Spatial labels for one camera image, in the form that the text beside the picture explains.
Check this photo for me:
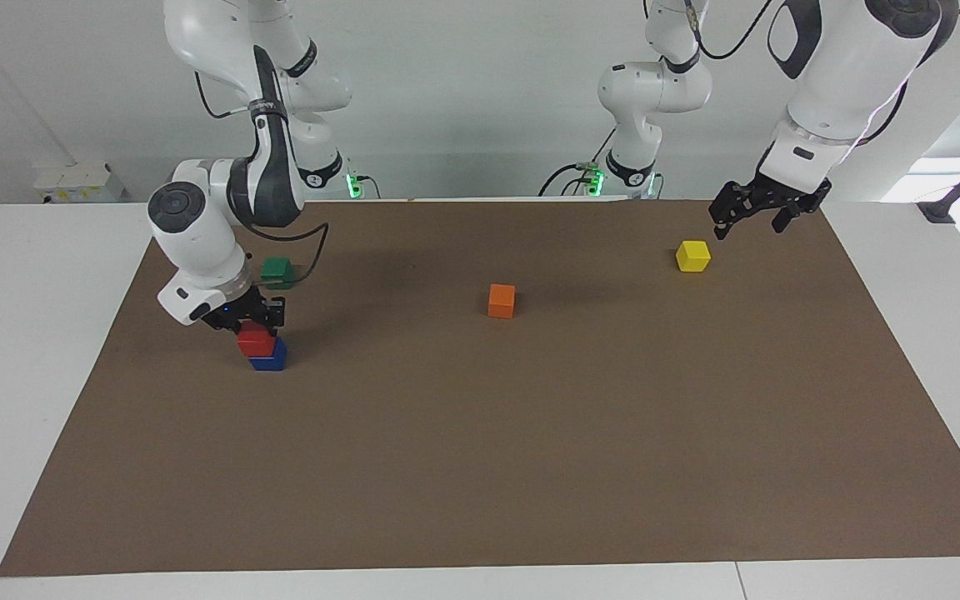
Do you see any green wooden block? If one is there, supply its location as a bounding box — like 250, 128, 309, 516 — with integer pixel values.
260, 257, 297, 291

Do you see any red wooden block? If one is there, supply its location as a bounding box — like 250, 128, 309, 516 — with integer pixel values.
237, 322, 278, 358

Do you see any brown table mat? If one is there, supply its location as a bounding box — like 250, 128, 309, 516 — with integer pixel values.
0, 197, 960, 578

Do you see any arm gripper cable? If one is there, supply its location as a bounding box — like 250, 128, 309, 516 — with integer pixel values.
683, 0, 783, 62
194, 70, 332, 286

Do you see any yellow wooden block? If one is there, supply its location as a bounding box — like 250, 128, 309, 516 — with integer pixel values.
675, 239, 713, 274

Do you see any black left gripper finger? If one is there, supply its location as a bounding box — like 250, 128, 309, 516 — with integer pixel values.
770, 200, 816, 235
709, 182, 748, 242

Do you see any orange wooden block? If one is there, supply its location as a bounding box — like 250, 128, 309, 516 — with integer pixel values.
487, 282, 518, 320

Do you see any left arm gripper cable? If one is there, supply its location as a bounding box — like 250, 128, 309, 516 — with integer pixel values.
683, 0, 783, 62

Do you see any right arm gripper cable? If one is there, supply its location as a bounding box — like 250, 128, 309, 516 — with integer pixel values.
194, 70, 332, 286

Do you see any white box on table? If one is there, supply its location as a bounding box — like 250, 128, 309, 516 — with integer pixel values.
32, 161, 128, 204

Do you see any blue wooden block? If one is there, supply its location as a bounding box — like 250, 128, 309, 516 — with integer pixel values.
247, 337, 288, 373

